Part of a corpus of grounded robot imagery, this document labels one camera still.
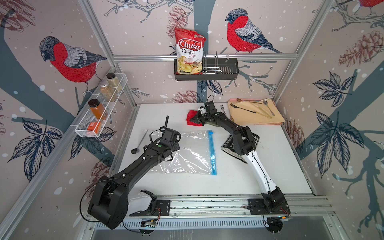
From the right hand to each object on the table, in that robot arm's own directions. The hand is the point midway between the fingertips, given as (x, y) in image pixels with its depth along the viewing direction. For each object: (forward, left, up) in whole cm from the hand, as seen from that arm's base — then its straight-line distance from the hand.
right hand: (188, 119), depth 106 cm
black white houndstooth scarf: (-21, -27, 0) cm, 34 cm away
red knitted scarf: (+5, -1, 0) cm, 5 cm away
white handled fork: (+17, -26, -4) cm, 31 cm away
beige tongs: (+10, -61, -6) cm, 62 cm away
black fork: (+17, -38, -4) cm, 42 cm away
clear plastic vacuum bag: (-28, -7, 0) cm, 29 cm away
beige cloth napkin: (+13, -56, -4) cm, 57 cm away
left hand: (-22, +5, +7) cm, 23 cm away
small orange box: (-29, +39, +29) cm, 57 cm away
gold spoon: (+25, -41, -3) cm, 47 cm away
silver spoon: (+22, -62, -3) cm, 66 cm away
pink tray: (+27, -37, -4) cm, 46 cm away
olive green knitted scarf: (-12, -18, +11) cm, 24 cm away
